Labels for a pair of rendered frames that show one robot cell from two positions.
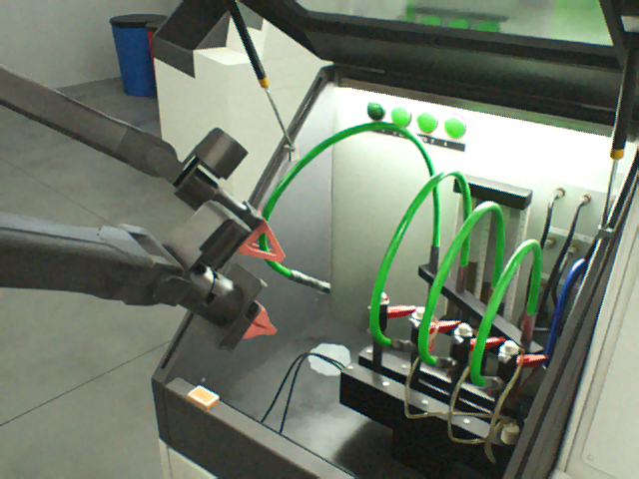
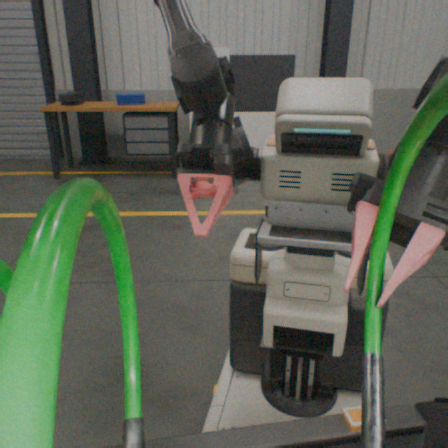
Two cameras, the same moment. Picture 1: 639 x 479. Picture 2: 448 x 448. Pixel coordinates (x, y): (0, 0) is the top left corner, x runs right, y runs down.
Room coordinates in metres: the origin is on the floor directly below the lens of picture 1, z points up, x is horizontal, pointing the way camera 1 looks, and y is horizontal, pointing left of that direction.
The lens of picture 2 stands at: (1.07, -0.25, 1.43)
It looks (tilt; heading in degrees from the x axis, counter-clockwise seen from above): 21 degrees down; 134
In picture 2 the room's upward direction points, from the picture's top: straight up
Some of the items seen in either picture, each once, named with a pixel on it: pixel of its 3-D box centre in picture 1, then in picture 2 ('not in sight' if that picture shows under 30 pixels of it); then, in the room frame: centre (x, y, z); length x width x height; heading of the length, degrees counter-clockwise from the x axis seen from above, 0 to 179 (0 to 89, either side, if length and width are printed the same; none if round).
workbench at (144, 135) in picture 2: not in sight; (117, 134); (-3.67, 2.70, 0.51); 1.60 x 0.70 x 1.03; 46
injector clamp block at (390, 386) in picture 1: (429, 424); not in sight; (0.90, -0.21, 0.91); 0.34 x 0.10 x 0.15; 53
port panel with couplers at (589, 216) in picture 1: (571, 246); not in sight; (1.04, -0.46, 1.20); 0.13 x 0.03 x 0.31; 53
